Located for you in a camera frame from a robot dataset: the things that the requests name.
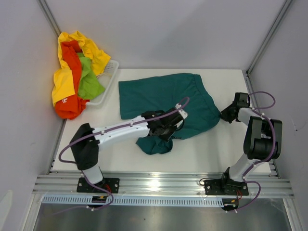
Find teal green shorts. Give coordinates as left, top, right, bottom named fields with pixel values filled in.
left=118, top=73, right=220, bottom=155

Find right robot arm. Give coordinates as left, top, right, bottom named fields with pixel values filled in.
left=219, top=92, right=282, bottom=194

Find lime green shorts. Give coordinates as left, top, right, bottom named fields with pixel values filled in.
left=77, top=52, right=105, bottom=100

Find orange shorts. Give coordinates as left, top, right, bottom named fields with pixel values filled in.
left=54, top=40, right=88, bottom=120

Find yellow shorts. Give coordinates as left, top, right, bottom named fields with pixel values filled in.
left=51, top=31, right=111, bottom=106

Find white plastic basket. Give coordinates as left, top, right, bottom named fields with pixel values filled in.
left=86, top=60, right=119, bottom=106

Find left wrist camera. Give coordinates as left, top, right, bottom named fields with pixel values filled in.
left=175, top=103, right=188, bottom=120

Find right aluminium frame post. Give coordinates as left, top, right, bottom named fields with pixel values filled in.
left=245, top=0, right=296, bottom=77

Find aluminium frame post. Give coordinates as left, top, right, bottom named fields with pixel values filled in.
left=245, top=0, right=296, bottom=77
left=37, top=0, right=61, bottom=35

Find aluminium mounting rail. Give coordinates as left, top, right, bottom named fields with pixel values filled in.
left=32, top=171, right=294, bottom=198

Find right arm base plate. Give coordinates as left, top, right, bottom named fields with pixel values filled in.
left=204, top=179, right=249, bottom=196

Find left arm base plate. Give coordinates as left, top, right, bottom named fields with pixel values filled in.
left=77, top=178, right=120, bottom=193

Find slotted cable duct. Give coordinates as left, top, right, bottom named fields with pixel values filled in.
left=42, top=194, right=224, bottom=207

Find left aluminium frame post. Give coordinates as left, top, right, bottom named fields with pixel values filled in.
left=37, top=0, right=61, bottom=35

